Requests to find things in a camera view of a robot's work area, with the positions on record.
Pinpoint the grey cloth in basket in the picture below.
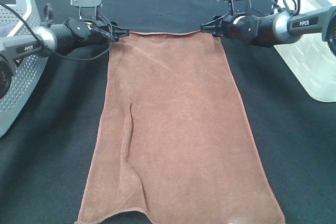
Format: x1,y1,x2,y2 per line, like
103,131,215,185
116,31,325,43
0,24,13,38

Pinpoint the white plastic storage box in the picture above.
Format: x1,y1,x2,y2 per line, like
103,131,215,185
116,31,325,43
275,0,335,102

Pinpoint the grey perforated laundry basket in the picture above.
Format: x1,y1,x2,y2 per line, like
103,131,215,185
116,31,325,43
1,0,47,135

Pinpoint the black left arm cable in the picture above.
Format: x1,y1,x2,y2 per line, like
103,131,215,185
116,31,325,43
0,2,118,61

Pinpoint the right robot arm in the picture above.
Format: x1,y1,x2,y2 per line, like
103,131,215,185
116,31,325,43
200,6,335,54

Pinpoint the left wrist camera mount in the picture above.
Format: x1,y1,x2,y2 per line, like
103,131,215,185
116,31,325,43
70,0,102,21

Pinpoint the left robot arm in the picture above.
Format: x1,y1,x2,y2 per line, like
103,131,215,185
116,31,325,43
1,17,130,98

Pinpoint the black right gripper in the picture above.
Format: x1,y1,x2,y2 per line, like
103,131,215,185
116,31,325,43
200,13,231,38

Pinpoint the brown microfibre towel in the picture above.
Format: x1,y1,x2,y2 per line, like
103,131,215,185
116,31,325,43
77,32,285,223

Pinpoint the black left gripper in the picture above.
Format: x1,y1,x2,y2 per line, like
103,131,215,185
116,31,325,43
88,13,129,44

